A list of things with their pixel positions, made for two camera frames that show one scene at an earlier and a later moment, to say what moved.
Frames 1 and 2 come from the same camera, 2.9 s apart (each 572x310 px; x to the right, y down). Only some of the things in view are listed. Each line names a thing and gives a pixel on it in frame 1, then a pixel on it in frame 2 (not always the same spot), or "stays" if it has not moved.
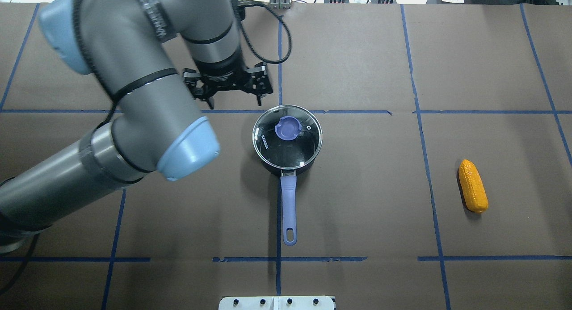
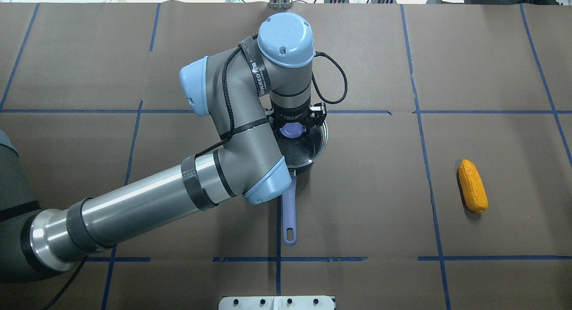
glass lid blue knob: (287, 136) stays
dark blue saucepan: (286, 139) stays
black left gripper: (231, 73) → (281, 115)
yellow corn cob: (473, 187) stays
